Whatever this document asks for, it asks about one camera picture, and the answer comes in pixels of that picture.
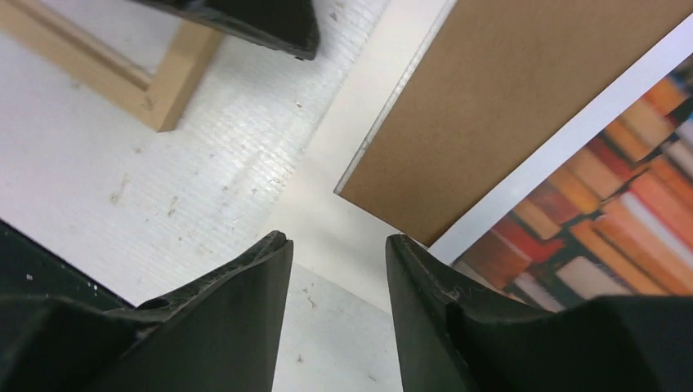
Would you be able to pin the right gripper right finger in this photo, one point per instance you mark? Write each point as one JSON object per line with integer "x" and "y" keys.
{"x": 454, "y": 334}

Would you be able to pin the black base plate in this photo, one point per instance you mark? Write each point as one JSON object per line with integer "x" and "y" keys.
{"x": 29, "y": 269}

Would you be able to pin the brown backing board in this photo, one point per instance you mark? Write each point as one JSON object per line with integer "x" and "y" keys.
{"x": 498, "y": 79}

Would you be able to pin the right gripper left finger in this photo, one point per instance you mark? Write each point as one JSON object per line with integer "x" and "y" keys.
{"x": 219, "y": 332}

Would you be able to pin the book photo print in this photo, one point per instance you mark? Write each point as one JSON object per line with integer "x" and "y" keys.
{"x": 603, "y": 207}

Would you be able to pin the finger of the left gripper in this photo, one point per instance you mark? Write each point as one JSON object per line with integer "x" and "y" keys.
{"x": 290, "y": 26}

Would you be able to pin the wooden picture frame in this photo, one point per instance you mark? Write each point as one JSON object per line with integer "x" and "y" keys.
{"x": 157, "y": 100}

